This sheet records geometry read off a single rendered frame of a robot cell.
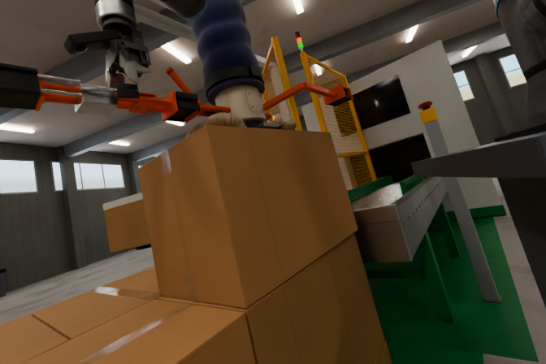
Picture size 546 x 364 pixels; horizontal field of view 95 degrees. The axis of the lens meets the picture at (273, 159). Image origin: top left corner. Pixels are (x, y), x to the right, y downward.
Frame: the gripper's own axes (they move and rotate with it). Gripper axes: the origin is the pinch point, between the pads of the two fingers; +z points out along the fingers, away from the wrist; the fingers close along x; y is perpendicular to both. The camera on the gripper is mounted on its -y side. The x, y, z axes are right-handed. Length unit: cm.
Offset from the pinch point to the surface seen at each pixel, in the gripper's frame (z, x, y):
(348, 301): 70, -17, 50
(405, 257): 66, -30, 76
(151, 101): 0.9, -1.4, 6.5
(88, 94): 1.3, -1.6, -7.3
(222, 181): 26.3, -17.2, 10.7
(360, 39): -257, 69, 549
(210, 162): 21.6, -16.0, 9.7
